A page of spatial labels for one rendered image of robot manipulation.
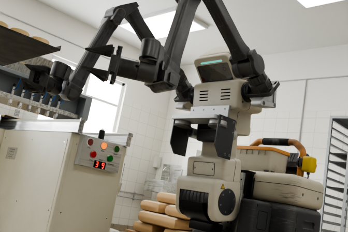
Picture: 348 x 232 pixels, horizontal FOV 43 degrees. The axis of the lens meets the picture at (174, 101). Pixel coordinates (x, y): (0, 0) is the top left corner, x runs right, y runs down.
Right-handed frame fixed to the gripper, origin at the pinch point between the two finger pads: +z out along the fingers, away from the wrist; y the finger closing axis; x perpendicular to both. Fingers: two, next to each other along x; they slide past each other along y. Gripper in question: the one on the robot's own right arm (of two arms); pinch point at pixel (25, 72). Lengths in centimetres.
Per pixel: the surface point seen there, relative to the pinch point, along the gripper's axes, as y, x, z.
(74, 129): 10, 8, -53
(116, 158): 19, -6, -74
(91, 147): 17, 2, -60
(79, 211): 46, 3, -64
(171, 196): 27, 88, -474
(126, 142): 10, -8, -78
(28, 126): 8, 48, -73
